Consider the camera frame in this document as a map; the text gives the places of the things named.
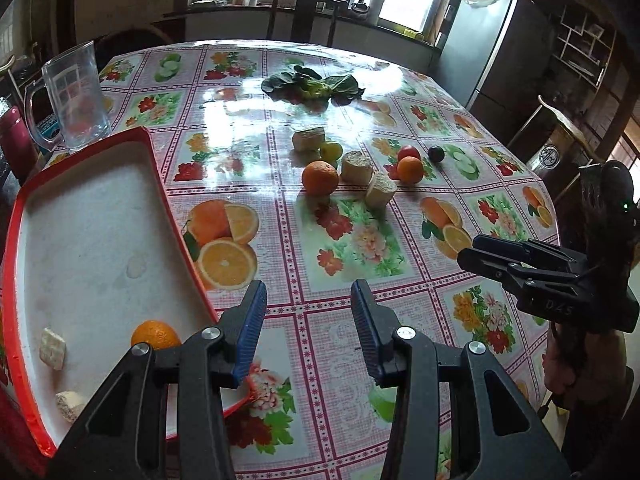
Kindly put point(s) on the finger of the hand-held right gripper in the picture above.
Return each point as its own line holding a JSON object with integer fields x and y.
{"x": 505, "y": 244}
{"x": 500, "y": 267}

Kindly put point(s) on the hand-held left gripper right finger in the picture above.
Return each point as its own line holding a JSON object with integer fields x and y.
{"x": 362, "y": 320}

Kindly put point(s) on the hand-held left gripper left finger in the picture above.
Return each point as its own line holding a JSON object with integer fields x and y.
{"x": 252, "y": 325}

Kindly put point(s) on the dark purple plum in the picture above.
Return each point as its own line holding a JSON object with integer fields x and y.
{"x": 436, "y": 153}

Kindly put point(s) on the orange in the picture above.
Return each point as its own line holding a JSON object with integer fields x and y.
{"x": 320, "y": 178}
{"x": 155, "y": 335}
{"x": 410, "y": 171}

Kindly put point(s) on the beige cut yam chunk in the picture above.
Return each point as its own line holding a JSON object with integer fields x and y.
{"x": 310, "y": 139}
{"x": 52, "y": 349}
{"x": 356, "y": 166}
{"x": 70, "y": 405}
{"x": 380, "y": 190}

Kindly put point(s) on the red tomato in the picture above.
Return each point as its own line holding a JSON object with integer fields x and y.
{"x": 409, "y": 151}

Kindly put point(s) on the small green fruit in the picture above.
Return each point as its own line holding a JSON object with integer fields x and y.
{"x": 332, "y": 150}

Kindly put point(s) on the red rimmed white tray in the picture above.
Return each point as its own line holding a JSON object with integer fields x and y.
{"x": 100, "y": 240}

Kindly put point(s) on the person's right hand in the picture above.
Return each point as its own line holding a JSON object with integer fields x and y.
{"x": 590, "y": 365}

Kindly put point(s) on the floral plastic tablecloth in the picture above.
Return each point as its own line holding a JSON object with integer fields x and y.
{"x": 310, "y": 240}

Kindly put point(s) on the carved wooden chair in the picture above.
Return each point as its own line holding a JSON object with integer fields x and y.
{"x": 555, "y": 127}

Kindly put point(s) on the grey refrigerator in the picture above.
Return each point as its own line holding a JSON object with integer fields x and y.
{"x": 480, "y": 50}

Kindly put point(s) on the leafy green vegetable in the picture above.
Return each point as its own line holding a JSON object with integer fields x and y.
{"x": 345, "y": 85}

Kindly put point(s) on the red plastic bag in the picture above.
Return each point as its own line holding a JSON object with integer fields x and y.
{"x": 15, "y": 440}

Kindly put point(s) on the white cup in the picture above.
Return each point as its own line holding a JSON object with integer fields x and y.
{"x": 376, "y": 7}

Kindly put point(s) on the metal kettle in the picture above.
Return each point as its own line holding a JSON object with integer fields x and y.
{"x": 360, "y": 7}

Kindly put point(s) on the blue white box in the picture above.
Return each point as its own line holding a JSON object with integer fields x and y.
{"x": 47, "y": 129}

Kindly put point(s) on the clear plastic pitcher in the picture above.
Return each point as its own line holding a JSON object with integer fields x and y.
{"x": 75, "y": 100}

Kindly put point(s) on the red thermos bottle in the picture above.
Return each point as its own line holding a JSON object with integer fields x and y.
{"x": 12, "y": 145}

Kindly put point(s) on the dark rounded chair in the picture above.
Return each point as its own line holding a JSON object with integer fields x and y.
{"x": 130, "y": 37}

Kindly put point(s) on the dark straight-back wooden chair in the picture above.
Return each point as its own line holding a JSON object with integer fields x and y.
{"x": 300, "y": 0}

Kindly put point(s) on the wooden wall shelf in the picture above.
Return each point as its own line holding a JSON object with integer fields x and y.
{"x": 582, "y": 42}

